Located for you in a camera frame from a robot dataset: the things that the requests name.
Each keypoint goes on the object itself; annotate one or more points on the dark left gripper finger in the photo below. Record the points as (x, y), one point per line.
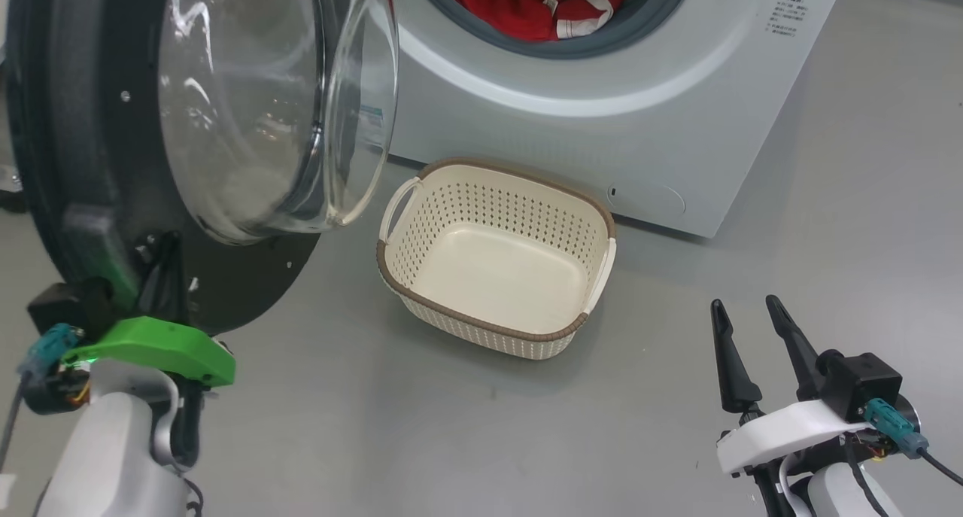
(164, 276)

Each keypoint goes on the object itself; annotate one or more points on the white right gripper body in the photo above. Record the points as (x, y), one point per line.
(782, 430)

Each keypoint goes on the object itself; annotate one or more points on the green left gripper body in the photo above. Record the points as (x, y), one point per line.
(165, 348)

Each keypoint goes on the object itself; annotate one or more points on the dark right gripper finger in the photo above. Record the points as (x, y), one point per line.
(801, 359)
(733, 374)

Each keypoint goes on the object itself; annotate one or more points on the glass washing machine door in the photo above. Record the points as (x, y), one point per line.
(75, 126)

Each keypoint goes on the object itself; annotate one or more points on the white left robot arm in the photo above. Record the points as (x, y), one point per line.
(105, 457)

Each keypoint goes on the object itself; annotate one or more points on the cream perforated laundry basket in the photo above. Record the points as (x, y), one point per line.
(496, 276)

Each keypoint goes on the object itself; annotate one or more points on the white front-load washing machine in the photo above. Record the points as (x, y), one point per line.
(602, 141)

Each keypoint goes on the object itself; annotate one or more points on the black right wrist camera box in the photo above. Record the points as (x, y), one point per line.
(861, 381)

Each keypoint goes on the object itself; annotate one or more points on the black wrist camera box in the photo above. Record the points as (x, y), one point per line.
(861, 381)
(56, 306)

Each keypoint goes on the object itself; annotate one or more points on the teal right camera connector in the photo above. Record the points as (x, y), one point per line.
(891, 423)

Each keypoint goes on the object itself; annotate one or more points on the teal camera connector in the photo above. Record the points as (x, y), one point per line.
(891, 423)
(49, 348)

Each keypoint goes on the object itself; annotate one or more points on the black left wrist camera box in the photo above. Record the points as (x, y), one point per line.
(56, 306)

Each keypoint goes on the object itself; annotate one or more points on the teal left camera connector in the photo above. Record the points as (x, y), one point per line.
(49, 348)

